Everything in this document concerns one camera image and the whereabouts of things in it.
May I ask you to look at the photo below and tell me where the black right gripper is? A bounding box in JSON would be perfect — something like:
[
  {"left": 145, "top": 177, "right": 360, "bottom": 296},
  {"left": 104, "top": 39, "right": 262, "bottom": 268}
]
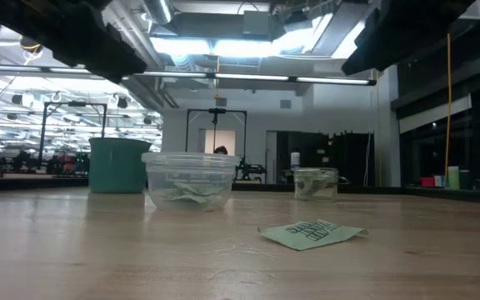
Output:
[{"left": 342, "top": 0, "right": 433, "bottom": 77}]

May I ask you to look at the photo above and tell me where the dark green cup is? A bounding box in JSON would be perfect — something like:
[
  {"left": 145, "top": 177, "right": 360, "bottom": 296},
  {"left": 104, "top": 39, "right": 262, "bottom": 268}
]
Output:
[{"left": 459, "top": 169, "right": 474, "bottom": 191}]

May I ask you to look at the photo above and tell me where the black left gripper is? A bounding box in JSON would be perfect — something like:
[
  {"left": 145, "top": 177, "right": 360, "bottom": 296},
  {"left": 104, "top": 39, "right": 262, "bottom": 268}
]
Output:
[{"left": 62, "top": 0, "right": 148, "bottom": 84}]

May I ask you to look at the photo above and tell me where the small glass jar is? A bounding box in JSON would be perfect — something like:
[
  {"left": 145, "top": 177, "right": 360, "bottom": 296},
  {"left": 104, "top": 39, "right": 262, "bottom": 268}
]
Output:
[{"left": 293, "top": 167, "right": 351, "bottom": 202}]

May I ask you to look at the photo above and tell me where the black overhead light bar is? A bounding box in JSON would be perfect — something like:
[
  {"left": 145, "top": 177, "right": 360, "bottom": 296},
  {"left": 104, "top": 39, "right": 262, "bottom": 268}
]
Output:
[{"left": 0, "top": 62, "right": 378, "bottom": 87}]

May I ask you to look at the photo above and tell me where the teal plastic cup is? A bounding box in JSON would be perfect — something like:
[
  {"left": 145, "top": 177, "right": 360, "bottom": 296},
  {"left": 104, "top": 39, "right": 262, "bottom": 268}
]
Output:
[{"left": 88, "top": 137, "right": 153, "bottom": 195}]

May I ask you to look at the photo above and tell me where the black frame stand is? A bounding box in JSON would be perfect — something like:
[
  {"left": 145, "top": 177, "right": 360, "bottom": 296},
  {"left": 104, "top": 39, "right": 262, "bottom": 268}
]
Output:
[
  {"left": 184, "top": 107, "right": 248, "bottom": 156},
  {"left": 37, "top": 101, "right": 108, "bottom": 170}
]

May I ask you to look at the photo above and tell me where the light green cup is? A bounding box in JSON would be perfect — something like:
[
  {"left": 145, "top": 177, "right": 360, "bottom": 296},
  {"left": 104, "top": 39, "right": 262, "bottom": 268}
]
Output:
[{"left": 447, "top": 165, "right": 461, "bottom": 189}]

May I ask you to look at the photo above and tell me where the clear plastic container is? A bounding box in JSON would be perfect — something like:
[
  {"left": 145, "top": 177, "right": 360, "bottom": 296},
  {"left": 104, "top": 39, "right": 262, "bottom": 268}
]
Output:
[{"left": 141, "top": 152, "right": 241, "bottom": 213}]

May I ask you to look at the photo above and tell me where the yellow cable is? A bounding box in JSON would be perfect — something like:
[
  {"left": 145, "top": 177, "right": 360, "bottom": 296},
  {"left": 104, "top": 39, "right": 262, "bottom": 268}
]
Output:
[{"left": 442, "top": 32, "right": 453, "bottom": 188}]

